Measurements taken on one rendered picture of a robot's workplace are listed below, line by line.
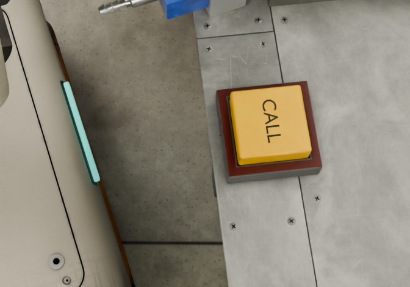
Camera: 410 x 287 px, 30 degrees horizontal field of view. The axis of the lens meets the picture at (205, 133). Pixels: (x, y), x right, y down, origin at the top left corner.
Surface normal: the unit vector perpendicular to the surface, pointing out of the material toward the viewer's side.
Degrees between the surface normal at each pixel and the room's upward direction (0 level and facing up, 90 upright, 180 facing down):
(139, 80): 0
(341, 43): 0
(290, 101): 0
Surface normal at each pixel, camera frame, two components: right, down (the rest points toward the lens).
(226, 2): 0.35, 0.88
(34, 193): 0.02, -0.34
